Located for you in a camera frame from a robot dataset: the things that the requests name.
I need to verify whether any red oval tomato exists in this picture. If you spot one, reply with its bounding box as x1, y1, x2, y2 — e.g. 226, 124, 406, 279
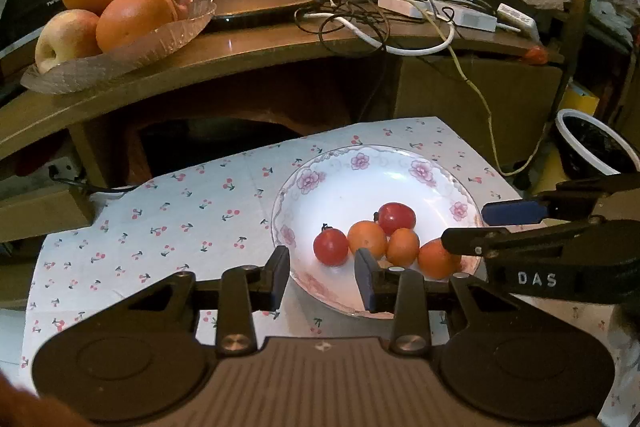
374, 202, 416, 236

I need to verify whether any small red pomegranate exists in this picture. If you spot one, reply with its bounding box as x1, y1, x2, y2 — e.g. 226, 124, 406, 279
314, 225, 349, 267

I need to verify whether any white rimmed black bin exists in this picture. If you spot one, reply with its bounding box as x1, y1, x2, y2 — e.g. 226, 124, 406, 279
552, 108, 639, 181

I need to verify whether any small red object on cabinet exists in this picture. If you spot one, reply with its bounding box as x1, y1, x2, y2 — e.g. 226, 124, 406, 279
521, 46, 549, 65

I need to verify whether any white floral plate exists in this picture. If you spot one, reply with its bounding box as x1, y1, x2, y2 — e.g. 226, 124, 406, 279
271, 145, 484, 320

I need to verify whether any cherry print tablecloth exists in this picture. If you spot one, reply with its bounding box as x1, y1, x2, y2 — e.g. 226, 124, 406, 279
20, 117, 639, 426

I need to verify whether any white adapter box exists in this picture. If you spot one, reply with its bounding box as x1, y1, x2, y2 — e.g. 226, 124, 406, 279
497, 3, 540, 43

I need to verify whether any white power strip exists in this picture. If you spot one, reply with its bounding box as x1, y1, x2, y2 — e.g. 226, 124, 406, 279
378, 0, 497, 32

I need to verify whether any wooden tv cabinet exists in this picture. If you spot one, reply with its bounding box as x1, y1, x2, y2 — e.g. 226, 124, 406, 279
0, 0, 566, 308

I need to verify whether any woven fruit tray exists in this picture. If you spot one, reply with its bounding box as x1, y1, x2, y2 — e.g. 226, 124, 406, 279
21, 0, 216, 95

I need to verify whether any yellow apple in tray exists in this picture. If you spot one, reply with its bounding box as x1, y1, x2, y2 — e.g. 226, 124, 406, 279
35, 9, 101, 74

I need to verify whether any large orange front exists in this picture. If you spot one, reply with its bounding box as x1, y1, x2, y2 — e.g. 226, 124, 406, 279
96, 0, 178, 52

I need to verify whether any yellow cable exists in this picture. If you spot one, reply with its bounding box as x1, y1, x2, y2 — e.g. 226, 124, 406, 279
209, 0, 551, 177

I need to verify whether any white cable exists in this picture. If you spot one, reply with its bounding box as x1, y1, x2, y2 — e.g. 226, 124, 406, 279
301, 11, 457, 56

